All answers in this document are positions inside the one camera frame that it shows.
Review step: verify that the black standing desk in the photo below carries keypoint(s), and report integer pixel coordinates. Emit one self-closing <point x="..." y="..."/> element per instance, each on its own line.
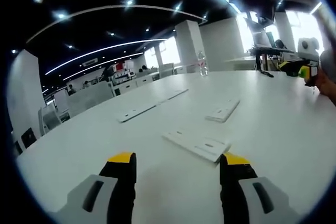
<point x="273" y="51"/>

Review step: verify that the person's right hand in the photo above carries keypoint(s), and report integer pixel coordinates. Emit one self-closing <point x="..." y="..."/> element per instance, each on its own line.
<point x="328" y="86"/>

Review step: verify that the small black table object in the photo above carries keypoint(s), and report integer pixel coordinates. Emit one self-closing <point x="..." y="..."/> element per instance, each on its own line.
<point x="266" y="74"/>

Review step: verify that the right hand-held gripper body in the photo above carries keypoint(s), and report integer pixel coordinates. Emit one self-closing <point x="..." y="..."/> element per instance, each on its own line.
<point x="311" y="49"/>

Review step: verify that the black cabinet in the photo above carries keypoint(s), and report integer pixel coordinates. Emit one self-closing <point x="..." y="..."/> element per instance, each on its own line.
<point x="29" y="137"/>

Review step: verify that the white slotted plate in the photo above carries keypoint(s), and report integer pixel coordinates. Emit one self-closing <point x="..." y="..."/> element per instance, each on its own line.
<point x="223" y="111"/>

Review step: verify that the white office partition desks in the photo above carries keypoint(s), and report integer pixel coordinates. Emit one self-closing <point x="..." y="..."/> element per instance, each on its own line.
<point x="89" y="98"/>

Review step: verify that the clear plastic bottle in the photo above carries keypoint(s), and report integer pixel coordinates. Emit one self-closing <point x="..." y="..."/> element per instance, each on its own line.
<point x="203" y="66"/>

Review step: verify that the long ceiling light strip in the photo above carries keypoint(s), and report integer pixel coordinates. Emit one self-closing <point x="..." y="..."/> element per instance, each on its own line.
<point x="105" y="49"/>

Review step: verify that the white socket holder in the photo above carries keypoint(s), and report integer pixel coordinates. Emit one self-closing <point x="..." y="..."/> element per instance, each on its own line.
<point x="194" y="144"/>

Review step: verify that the white office chair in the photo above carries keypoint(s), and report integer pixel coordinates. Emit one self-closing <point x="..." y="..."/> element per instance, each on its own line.
<point x="52" y="119"/>

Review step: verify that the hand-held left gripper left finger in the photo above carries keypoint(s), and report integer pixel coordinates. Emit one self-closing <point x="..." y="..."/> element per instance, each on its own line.
<point x="120" y="176"/>

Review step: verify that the long white panel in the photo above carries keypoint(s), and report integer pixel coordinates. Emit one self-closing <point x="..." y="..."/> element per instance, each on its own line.
<point x="141" y="111"/>

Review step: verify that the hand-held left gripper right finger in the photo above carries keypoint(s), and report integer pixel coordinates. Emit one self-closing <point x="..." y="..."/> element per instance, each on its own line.
<point x="236" y="176"/>

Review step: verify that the white square pillar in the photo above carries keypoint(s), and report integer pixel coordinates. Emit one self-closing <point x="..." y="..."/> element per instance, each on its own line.
<point x="25" y="93"/>

